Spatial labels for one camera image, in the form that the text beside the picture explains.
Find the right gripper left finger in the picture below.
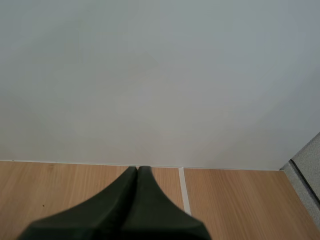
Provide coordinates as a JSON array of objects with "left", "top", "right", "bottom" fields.
[{"left": 18, "top": 165, "right": 138, "bottom": 240}]

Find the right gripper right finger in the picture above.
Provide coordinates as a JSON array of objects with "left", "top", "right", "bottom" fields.
[{"left": 117, "top": 165, "right": 211, "bottom": 240}]

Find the grey speckled partition panel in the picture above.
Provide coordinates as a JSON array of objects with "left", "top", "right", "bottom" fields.
[{"left": 279, "top": 131, "right": 320, "bottom": 218}]

